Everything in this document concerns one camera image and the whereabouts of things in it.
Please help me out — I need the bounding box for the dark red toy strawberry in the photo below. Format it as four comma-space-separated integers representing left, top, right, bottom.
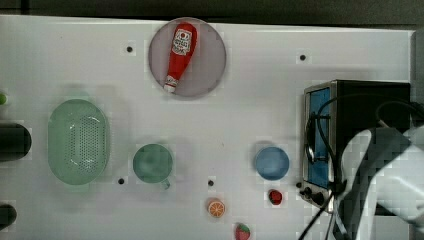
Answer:
268, 189, 283, 205

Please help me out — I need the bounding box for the grey round plate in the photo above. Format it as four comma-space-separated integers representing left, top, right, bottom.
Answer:
148, 17, 226, 98

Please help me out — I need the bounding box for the black toaster oven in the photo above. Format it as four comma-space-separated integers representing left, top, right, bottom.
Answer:
301, 80, 410, 213

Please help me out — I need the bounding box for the green plastic colander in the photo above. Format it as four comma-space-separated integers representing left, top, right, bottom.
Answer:
48, 99, 110, 186

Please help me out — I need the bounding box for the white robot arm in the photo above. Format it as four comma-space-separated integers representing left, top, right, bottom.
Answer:
332, 127, 424, 240

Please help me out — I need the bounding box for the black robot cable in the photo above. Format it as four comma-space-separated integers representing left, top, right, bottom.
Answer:
297, 94, 424, 240

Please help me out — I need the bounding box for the red ketchup bottle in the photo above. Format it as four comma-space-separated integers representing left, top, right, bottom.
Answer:
163, 22, 198, 93

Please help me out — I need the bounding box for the black frying pan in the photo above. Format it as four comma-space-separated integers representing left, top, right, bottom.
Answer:
0, 123, 32, 162

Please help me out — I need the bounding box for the green mug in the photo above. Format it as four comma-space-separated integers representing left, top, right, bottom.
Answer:
133, 144, 173, 189

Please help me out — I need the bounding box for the green toy lime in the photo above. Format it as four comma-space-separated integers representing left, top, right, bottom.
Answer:
0, 93, 8, 105

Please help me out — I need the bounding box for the toy orange half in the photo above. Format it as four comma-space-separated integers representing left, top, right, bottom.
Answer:
207, 199, 226, 218

